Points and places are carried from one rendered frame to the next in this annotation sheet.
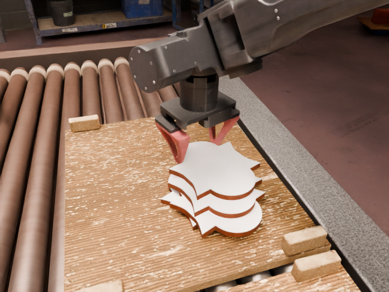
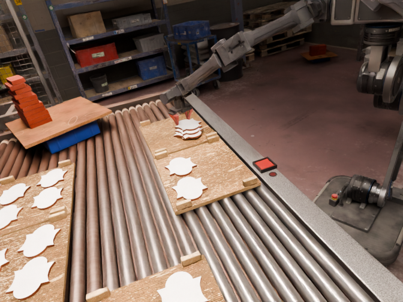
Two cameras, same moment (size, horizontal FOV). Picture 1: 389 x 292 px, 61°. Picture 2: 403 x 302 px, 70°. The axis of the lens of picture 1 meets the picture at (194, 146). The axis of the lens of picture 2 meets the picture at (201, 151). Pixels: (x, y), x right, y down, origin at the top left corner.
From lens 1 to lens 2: 1.07 m
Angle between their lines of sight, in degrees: 5
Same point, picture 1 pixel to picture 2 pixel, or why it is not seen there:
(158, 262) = (174, 146)
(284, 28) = (190, 85)
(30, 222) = (137, 147)
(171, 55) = (169, 94)
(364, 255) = (229, 138)
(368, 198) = (297, 158)
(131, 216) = (165, 140)
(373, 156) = (302, 136)
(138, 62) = (162, 97)
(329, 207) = (223, 131)
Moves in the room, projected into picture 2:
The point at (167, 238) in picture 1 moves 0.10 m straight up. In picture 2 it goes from (176, 142) to (172, 125)
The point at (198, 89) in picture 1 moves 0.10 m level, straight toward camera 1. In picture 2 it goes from (178, 102) to (178, 109)
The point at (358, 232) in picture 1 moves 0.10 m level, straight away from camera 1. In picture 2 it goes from (229, 135) to (238, 126)
